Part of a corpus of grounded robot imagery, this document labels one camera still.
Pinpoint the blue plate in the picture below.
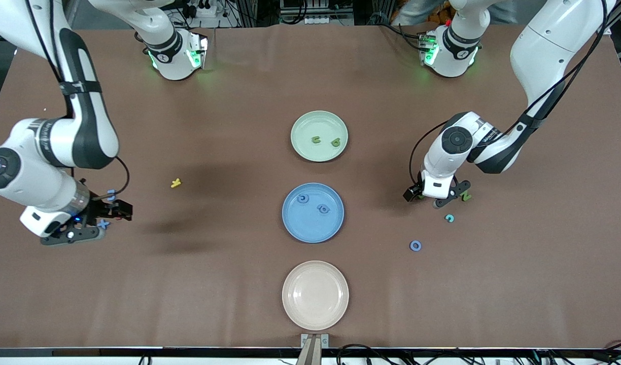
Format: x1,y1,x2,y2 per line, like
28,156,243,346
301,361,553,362
282,182,345,244

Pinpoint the brown table cover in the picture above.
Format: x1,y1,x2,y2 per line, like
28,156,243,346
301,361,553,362
0,23,621,350

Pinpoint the light green plate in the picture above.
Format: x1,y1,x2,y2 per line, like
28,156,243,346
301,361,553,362
290,110,349,163

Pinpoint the beige plate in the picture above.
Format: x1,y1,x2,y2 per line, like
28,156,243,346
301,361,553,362
282,260,350,331

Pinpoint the person in grey clothing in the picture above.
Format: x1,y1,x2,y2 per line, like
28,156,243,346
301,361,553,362
392,0,445,26

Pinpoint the metal equipment rack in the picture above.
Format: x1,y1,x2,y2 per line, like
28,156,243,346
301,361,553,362
279,0,355,27

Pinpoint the white power strip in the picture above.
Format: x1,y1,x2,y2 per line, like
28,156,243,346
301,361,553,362
188,0,218,19

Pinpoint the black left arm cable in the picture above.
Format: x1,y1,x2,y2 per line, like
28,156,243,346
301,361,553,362
408,0,620,187

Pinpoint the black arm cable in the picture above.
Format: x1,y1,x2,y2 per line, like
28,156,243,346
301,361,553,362
408,0,620,187
25,0,130,199

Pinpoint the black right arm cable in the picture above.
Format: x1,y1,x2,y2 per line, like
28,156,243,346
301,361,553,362
25,0,130,199

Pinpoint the black cable loop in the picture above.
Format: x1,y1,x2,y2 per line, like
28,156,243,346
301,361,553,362
336,344,392,365

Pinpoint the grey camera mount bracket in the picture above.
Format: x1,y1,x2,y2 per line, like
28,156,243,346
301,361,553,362
300,333,330,365

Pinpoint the black and red cable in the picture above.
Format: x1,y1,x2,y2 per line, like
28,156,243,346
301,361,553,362
602,339,621,363

